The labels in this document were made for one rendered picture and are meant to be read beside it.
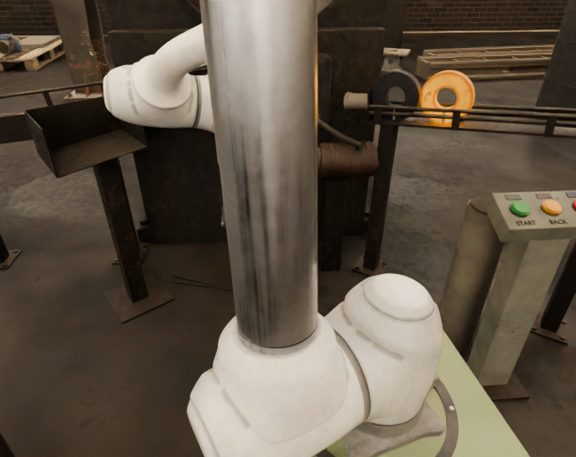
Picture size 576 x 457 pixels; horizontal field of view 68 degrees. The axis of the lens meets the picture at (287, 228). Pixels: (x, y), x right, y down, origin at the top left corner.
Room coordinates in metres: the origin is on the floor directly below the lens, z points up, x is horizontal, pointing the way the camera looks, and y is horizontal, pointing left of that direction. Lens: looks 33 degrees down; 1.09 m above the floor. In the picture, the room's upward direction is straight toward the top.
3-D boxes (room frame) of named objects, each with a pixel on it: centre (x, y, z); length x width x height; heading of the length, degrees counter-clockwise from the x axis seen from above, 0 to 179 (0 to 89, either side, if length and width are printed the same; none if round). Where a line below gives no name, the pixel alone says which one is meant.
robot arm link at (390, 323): (0.46, -0.15, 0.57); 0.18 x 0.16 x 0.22; 121
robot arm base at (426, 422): (0.48, -0.18, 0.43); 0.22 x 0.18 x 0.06; 111
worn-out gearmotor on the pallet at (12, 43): (5.22, 3.13, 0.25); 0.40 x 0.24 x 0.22; 4
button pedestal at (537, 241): (0.84, -0.60, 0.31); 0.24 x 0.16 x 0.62; 94
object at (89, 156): (1.20, 0.58, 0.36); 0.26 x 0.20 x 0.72; 129
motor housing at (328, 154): (1.42, -0.21, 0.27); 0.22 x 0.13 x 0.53; 94
